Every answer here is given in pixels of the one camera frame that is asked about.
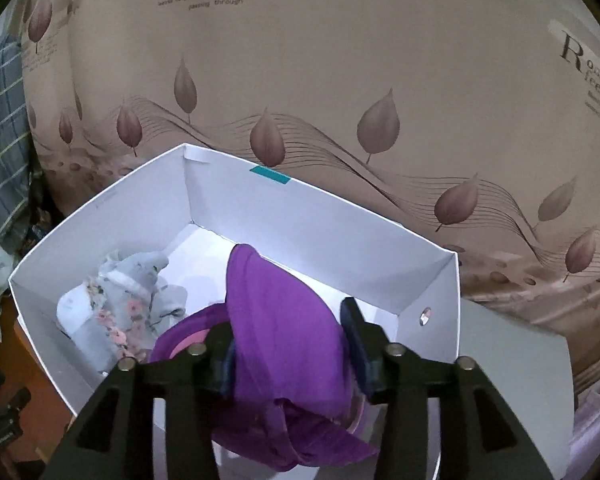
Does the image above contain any light blue knitted underwear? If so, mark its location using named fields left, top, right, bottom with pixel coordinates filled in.
left=56, top=252, right=187, bottom=374

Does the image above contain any purple padded bra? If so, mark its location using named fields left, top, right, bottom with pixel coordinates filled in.
left=150, top=244, right=377, bottom=472

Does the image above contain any white XINCCI shoe box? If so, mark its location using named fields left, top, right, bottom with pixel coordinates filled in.
left=7, top=142, right=463, bottom=480

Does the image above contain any grey plaid cloth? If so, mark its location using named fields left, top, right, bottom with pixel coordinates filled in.
left=0, top=35, right=31, bottom=243

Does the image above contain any beige leaf-print bed sheet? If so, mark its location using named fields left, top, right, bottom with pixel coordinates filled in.
left=16, top=0, right=600, bottom=390

